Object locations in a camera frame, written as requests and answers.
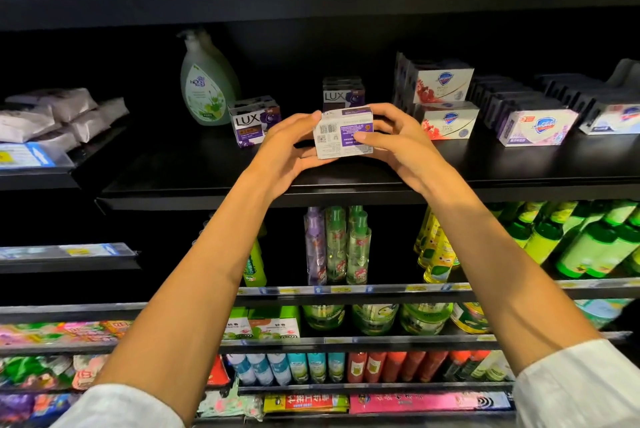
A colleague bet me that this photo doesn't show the person's right hand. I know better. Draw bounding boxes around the person's right hand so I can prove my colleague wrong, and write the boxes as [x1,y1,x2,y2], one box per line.
[352,102,456,202]

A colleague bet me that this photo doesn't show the person's left hand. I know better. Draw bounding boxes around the person's left hand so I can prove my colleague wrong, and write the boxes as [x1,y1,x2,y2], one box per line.
[243,110,323,202]

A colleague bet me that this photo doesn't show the purple white soap box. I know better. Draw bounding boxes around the purple white soap box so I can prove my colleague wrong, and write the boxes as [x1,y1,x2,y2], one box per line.
[313,107,375,160]
[228,95,281,148]

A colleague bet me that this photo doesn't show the pale green pump soap bottle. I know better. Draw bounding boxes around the pale green pump soap bottle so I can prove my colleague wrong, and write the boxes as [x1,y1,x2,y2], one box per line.
[180,28,241,126]

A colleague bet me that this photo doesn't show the black store shelf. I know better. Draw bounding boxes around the black store shelf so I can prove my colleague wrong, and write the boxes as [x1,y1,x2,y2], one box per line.
[0,122,141,384]
[0,0,640,428]

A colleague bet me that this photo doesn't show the person's right forearm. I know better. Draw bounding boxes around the person's right forearm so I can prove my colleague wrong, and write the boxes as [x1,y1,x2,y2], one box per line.
[420,177,591,374]

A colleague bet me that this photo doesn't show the person's left forearm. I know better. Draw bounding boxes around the person's left forearm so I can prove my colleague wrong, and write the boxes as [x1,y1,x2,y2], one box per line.
[95,177,281,414]

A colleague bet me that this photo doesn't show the strip of shelf price tags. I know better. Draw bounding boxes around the strip of shelf price tags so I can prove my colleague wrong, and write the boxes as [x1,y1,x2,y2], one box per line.
[0,140,56,168]

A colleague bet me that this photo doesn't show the row of white red soap boxes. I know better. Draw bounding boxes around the row of white red soap boxes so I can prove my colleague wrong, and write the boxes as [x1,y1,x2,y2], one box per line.
[393,52,481,142]

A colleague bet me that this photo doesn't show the row of purple soap boxes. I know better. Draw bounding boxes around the row of purple soap boxes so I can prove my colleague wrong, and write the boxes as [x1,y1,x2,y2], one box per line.
[322,77,366,112]

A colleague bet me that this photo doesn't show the row of white pink soap boxes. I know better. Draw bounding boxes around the row of white pink soap boxes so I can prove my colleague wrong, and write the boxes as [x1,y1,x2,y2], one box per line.
[470,60,640,148]

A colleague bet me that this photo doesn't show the green lidded wipe tub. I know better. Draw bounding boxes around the green lidded wipe tub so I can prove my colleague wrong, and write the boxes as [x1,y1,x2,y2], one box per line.
[302,303,346,332]
[350,303,399,336]
[400,303,453,336]

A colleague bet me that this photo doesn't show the green white box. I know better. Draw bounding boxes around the green white box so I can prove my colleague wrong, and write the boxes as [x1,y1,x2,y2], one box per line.
[222,307,253,341]
[250,305,301,341]

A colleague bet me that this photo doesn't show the pile of white wipe packets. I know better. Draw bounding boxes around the pile of white wipe packets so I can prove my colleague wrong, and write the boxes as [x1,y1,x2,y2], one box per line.
[0,87,131,154]

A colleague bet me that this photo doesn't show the red snack packet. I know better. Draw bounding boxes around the red snack packet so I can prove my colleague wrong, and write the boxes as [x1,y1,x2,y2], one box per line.
[207,355,231,389]

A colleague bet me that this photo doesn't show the yellow red packets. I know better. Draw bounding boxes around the yellow red packets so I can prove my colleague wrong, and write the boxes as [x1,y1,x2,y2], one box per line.
[262,393,351,415]

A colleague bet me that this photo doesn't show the long pink packet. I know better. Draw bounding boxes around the long pink packet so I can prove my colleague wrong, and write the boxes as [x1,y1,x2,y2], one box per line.
[348,391,513,414]

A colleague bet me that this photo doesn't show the white floral wipe packet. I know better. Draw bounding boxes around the white floral wipe packet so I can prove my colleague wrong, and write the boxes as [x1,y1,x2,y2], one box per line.
[197,383,263,419]

